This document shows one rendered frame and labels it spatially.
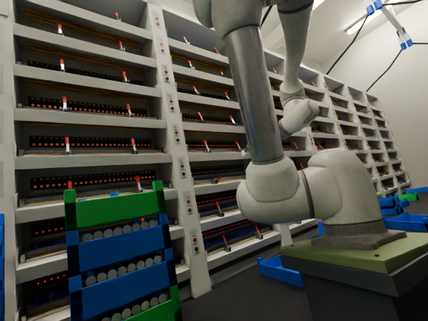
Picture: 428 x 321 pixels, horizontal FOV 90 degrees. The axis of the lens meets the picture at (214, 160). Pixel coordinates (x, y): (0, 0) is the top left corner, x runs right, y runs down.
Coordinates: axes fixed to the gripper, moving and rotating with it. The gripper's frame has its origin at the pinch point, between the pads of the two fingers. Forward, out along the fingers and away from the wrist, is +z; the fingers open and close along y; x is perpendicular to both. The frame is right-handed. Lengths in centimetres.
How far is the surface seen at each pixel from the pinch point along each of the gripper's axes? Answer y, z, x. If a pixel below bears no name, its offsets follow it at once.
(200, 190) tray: -26.1, 21.7, -10.6
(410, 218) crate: 112, -17, -65
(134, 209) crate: -76, -25, -27
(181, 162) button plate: -35.3, 17.5, 4.9
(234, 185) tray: -0.8, 21.6, -10.5
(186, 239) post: -39, 26, -33
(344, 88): 240, -1, 99
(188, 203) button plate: -35.3, 21.9, -16.2
